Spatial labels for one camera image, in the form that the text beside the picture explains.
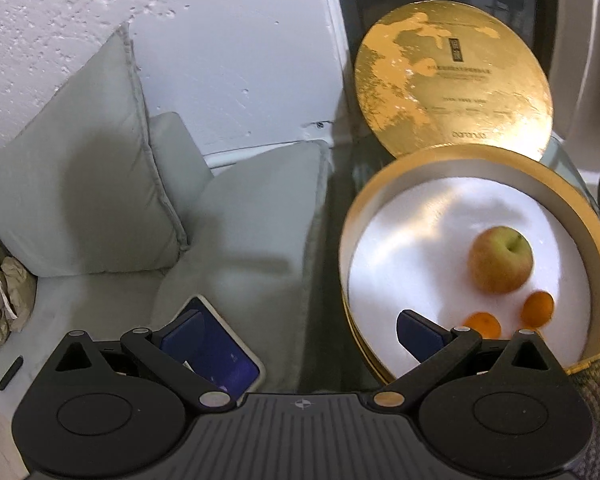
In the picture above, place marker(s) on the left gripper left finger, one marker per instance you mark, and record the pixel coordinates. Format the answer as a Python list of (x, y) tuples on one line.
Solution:
[(113, 408)]

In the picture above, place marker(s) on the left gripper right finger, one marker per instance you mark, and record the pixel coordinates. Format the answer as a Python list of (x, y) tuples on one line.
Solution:
[(490, 408)]

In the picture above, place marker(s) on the mandarin orange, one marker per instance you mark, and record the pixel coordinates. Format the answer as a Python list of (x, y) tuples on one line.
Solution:
[(537, 310), (485, 323)]

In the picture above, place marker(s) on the yellow-red apple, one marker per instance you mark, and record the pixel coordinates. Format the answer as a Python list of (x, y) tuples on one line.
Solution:
[(500, 260)]

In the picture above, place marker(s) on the gold round box lid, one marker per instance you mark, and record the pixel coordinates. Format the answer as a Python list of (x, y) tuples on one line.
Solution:
[(439, 72)]

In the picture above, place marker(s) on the small black stick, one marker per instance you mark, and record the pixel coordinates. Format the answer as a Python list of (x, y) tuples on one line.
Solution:
[(11, 372)]

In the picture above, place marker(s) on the smartphone in white case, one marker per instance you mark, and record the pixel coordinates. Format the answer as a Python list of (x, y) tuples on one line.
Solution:
[(203, 342)]

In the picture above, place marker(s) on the crumpled beige cloth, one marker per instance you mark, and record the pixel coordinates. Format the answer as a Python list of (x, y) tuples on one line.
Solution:
[(17, 295)]

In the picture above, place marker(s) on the gold round gift box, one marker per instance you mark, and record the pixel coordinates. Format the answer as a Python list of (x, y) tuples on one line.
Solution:
[(471, 235)]

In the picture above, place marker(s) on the grey sofa cushion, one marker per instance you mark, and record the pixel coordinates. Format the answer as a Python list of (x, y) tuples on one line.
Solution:
[(80, 191)]

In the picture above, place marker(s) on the grey sofa armrest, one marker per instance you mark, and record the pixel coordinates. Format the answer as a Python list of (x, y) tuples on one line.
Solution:
[(257, 255)]

